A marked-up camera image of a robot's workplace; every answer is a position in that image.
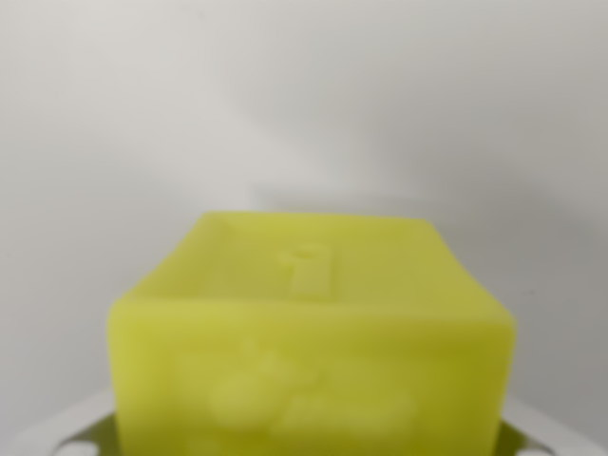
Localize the black silver gripper left finger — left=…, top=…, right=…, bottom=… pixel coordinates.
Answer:
left=13, top=385, right=123, bottom=456

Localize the yellow plastic cube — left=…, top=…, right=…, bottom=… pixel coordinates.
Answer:
left=105, top=210, right=519, bottom=456

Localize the black silver gripper right finger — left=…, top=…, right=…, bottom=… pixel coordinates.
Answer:
left=496, top=397, right=600, bottom=456

